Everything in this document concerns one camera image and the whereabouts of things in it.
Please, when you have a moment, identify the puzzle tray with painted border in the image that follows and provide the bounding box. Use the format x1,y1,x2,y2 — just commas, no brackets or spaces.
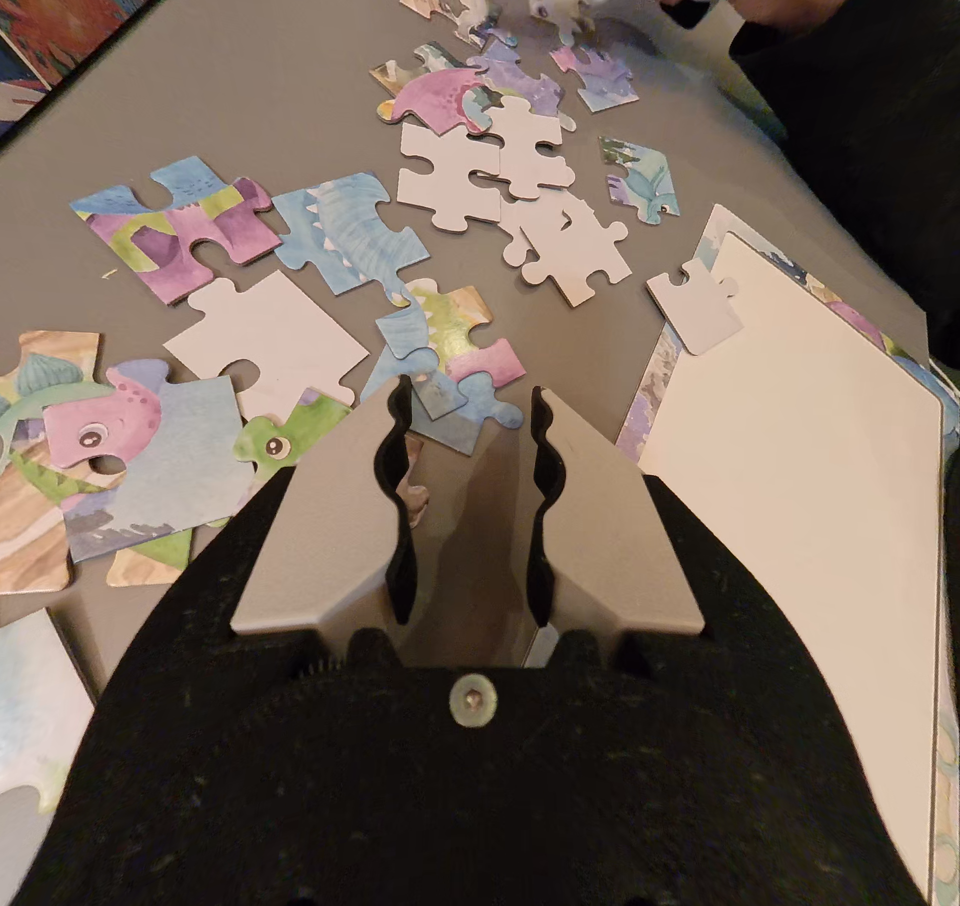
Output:
615,203,960,906

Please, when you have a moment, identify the person's right forearm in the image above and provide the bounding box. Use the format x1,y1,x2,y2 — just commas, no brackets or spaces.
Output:
731,0,960,367

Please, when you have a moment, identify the illustrated puzzle box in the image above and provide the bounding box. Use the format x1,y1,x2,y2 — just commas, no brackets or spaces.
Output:
0,0,219,165

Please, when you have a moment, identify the shiny plastic sheet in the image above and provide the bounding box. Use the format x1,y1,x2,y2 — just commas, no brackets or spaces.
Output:
0,610,95,817

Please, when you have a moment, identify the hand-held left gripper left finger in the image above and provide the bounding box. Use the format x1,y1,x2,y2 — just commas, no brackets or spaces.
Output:
228,375,419,657

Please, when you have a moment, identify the blue dinosaur head jigsaw piece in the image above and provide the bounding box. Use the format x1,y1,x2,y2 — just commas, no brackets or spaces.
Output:
598,136,681,225

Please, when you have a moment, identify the pile of jigsaw pieces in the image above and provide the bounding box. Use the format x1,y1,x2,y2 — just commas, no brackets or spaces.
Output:
69,0,749,459

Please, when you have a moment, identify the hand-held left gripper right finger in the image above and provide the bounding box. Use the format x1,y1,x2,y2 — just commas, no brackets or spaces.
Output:
527,386,708,639

